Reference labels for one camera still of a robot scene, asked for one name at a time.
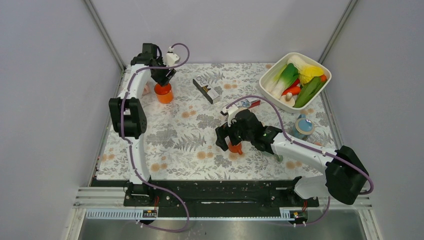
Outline green ceramic mug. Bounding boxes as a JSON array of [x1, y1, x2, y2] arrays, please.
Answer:
[[274, 154, 284, 163]]

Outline green cucumber toy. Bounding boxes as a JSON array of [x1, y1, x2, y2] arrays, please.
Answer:
[[293, 76, 327, 108]]

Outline small orange cup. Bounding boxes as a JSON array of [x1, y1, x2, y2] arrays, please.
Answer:
[[228, 142, 243, 155]]

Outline black and white box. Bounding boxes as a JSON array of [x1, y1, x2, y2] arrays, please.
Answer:
[[192, 75, 221, 105]]

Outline blue tape roll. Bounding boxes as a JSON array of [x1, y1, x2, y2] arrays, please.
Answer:
[[292, 114, 315, 141]]

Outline mushroom toy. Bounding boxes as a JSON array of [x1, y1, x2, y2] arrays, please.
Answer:
[[279, 92, 296, 107]]

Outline red and white box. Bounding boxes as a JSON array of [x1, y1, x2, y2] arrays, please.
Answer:
[[220, 98, 261, 116]]

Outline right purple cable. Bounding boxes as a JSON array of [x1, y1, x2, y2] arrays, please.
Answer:
[[225, 95, 375, 227]]

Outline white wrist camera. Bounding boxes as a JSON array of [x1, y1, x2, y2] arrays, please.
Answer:
[[227, 105, 239, 124], [163, 46, 181, 67]]

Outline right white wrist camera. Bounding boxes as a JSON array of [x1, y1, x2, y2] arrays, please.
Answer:
[[227, 105, 239, 124]]

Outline purple cable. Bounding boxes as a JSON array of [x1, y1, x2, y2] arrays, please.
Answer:
[[225, 95, 375, 227], [119, 42, 191, 233]]

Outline orange enamel mug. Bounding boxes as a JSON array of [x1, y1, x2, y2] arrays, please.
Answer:
[[154, 83, 174, 104]]

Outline pink mug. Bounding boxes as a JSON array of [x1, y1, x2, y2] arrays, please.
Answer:
[[142, 84, 151, 96]]

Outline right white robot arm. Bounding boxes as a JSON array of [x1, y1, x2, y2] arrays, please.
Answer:
[[215, 108, 369, 206]]

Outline white vegetable tray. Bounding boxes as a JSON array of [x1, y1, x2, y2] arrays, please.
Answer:
[[259, 52, 332, 113]]

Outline green leek toy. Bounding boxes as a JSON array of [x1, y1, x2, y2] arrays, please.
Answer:
[[270, 63, 299, 99]]

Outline napa cabbage toy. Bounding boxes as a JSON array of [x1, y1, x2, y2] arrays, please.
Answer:
[[287, 54, 309, 71]]

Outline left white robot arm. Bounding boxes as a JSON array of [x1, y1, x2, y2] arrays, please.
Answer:
[[108, 43, 180, 206]]

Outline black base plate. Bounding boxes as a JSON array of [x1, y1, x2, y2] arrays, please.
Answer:
[[112, 178, 321, 219]]

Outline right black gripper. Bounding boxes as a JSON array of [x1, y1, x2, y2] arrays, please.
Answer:
[[215, 118, 254, 151]]

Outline red carrot toy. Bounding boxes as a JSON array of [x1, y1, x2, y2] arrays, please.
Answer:
[[281, 86, 301, 96]]

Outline floral tablecloth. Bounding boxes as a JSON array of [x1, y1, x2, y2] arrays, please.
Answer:
[[96, 62, 346, 182]]

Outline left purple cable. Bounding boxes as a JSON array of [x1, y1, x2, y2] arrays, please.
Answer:
[[119, 42, 191, 233]]

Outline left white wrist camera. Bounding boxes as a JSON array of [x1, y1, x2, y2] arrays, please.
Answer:
[[163, 46, 181, 67]]

